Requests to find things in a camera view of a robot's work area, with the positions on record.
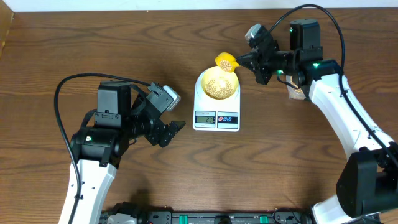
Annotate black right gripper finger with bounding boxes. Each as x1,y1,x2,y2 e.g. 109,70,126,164
242,62,261,84
236,50,258,64

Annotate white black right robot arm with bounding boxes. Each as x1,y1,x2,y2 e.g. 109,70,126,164
237,19,397,223

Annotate yellow plastic measuring scoop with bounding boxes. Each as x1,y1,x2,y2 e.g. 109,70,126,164
215,52,239,73

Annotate white digital kitchen scale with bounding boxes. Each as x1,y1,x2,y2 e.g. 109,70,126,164
192,70,241,132

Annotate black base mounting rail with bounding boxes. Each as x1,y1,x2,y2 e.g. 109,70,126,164
98,202,315,224

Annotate soybeans in bowl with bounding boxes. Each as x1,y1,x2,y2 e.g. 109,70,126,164
205,78,234,100

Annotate clear plastic soybean container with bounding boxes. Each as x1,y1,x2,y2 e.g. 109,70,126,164
286,75,305,100

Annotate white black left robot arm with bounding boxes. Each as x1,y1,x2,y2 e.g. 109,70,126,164
59,80,185,223

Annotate yellow plastic bowl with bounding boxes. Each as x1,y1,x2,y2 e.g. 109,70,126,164
201,66,239,100

